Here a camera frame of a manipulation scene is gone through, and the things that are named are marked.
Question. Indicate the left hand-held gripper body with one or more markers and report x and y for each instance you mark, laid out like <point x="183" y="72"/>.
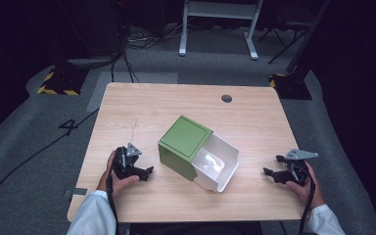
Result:
<point x="124" y="164"/>

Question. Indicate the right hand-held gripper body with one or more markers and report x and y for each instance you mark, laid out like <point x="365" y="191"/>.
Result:
<point x="295" y="166"/>

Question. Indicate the person's left hand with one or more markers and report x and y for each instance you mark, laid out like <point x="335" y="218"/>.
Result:
<point x="117" y="184"/>

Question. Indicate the person's right hand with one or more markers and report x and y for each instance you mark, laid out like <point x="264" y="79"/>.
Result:
<point x="306" y="192"/>

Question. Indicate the green drawer cabinet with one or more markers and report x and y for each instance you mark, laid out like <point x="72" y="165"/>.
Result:
<point x="184" y="138"/>

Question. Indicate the grey tape strip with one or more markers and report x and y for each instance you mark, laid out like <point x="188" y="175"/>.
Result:
<point x="80" y="191"/>

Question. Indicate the white drawer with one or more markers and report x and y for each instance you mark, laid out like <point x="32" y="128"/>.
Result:
<point x="220" y="153"/>

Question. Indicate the black yellow striped stand base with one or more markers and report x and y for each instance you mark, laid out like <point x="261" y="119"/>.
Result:
<point x="63" y="83"/>
<point x="290" y="86"/>

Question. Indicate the grey metal stand pole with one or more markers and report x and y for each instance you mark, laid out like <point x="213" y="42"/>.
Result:
<point x="306" y="39"/>

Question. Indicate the black tripod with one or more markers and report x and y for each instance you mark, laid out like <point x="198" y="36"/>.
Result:
<point x="284" y="36"/>

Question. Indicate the white desk frame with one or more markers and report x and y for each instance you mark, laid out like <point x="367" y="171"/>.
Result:
<point x="220" y="9"/>

